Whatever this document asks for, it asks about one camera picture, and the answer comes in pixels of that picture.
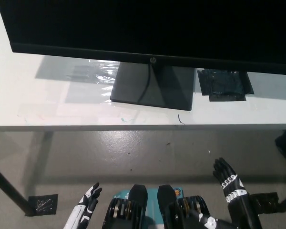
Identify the black HP computer monitor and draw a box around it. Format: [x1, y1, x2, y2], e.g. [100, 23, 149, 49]
[0, 0, 286, 112]

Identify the black teal robot body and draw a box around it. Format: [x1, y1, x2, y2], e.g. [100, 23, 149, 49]
[102, 183, 213, 229]

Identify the black monitor cable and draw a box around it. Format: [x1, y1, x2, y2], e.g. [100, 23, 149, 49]
[138, 63, 151, 104]

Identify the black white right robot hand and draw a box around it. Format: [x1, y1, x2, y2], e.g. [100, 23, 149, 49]
[212, 156, 263, 229]

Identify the clear plastic film sheet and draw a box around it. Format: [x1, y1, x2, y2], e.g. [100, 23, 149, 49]
[35, 56, 121, 104]

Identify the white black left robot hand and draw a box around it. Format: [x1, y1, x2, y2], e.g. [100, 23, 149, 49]
[63, 182, 103, 229]

